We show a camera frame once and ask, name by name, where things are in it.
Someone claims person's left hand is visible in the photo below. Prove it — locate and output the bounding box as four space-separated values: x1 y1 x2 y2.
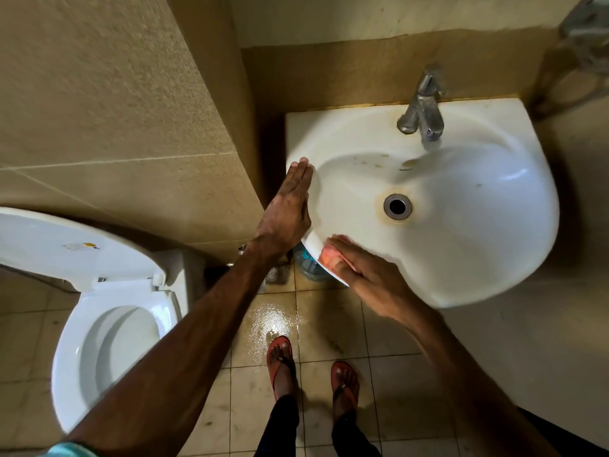
254 157 315 258

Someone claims person's right hand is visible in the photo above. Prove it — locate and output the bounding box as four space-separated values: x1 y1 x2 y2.
325 234 429 324

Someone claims red checkered cloth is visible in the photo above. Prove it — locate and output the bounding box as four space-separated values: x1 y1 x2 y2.
317 242 360 277

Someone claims white wash basin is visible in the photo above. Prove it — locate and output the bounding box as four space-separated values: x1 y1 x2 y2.
285 97 561 310

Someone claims person's left forearm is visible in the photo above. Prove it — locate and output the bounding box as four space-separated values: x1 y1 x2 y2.
66 242 286 457

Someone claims person's right forearm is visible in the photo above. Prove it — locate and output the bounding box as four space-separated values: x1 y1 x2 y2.
404 304 562 457

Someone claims metal sink drain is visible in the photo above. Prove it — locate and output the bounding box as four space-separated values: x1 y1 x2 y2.
383 193 414 221

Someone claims person's right red sandal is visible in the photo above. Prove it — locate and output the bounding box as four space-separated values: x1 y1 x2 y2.
331 360 361 420

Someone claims person's red sandal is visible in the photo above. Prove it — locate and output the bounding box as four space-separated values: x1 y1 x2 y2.
331 360 361 420
266 335 298 401

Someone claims person's left red sandal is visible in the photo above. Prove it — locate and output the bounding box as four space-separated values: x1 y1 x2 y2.
266 335 298 401

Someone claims person's right black trouser leg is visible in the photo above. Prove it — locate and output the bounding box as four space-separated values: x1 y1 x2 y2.
331 409 381 457

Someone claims person's black trouser leg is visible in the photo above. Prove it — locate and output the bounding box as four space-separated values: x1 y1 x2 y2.
254 394 301 457
331 409 381 457

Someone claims person's left black trouser leg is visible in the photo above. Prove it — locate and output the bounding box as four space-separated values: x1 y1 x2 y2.
254 394 301 457

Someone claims chrome faucet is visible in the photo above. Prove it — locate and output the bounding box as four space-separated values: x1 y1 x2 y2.
396 63 447 143

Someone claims blue plastic bottle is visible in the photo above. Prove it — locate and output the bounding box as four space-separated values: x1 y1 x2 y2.
292 242 334 283

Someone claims white toilet bowl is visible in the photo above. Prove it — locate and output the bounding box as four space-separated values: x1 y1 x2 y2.
51 249 206 434

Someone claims chrome wall soap holder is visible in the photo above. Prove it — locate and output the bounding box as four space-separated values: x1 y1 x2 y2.
559 0 609 77

